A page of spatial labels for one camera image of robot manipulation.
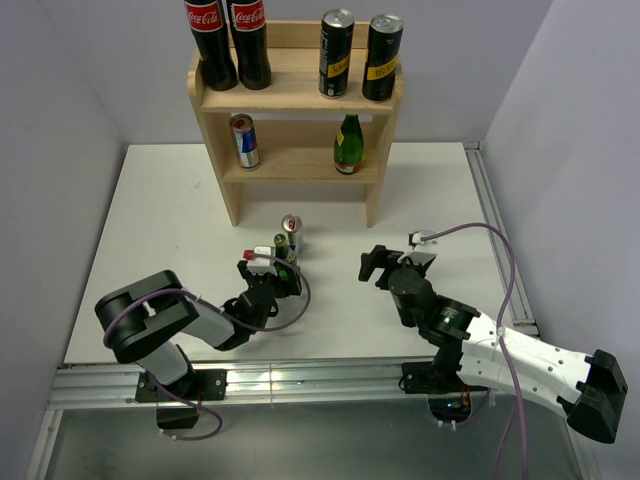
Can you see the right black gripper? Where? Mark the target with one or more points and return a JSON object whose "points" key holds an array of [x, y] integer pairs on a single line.
{"points": [[381, 257]]}

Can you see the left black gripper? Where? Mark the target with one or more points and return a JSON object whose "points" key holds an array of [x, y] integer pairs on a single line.
{"points": [[285, 287]]}

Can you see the green glass bottle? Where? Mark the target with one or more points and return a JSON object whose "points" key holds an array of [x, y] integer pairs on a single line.
{"points": [[284, 252]]}

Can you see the green bottle yellow label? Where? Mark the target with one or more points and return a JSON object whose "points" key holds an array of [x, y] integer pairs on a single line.
{"points": [[349, 146]]}

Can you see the Red Bull can front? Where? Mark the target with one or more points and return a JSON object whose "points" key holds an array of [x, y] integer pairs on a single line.
{"points": [[245, 141]]}

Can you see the red bull can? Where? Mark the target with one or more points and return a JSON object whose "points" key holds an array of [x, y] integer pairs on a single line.
{"points": [[292, 226], [245, 141]]}

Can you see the black can yellow label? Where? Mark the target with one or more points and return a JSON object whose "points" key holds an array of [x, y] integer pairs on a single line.
{"points": [[383, 46]]}

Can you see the black Schweppes can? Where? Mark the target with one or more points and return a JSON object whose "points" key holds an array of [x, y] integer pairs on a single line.
{"points": [[337, 28]]}

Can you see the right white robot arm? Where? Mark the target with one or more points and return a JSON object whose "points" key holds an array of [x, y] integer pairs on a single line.
{"points": [[587, 390]]}

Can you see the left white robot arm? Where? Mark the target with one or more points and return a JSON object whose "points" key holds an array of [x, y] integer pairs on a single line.
{"points": [[140, 320]]}

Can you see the Red Bull can near shelf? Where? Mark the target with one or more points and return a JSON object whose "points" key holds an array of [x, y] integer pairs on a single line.
{"points": [[292, 226]]}

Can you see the wooden two-tier shelf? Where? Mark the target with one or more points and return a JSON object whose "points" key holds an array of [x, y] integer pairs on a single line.
{"points": [[296, 126]]}

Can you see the left Coca-Cola bottle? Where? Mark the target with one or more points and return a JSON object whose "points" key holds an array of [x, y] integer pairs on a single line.
{"points": [[208, 26]]}

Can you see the coca-cola bottle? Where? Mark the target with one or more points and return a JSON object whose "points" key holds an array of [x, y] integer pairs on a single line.
{"points": [[208, 26], [249, 34]]}

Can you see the right Coca-Cola bottle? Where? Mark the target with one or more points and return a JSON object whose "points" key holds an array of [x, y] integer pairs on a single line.
{"points": [[249, 34]]}

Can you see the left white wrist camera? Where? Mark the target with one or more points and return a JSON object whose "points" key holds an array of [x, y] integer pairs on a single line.
{"points": [[260, 260]]}

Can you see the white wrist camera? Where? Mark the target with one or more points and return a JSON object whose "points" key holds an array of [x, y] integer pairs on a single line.
{"points": [[260, 260], [422, 247]]}

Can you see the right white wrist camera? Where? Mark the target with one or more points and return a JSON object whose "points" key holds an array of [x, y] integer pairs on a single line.
{"points": [[422, 247]]}

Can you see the aluminium front rail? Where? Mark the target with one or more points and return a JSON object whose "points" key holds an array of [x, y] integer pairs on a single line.
{"points": [[363, 379]]}

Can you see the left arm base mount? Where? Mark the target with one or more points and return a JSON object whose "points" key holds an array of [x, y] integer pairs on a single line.
{"points": [[179, 407]]}

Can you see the aluminium side rail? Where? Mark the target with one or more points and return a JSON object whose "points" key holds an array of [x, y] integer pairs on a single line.
{"points": [[522, 316]]}

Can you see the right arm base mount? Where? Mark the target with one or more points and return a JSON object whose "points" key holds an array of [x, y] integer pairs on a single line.
{"points": [[448, 397]]}

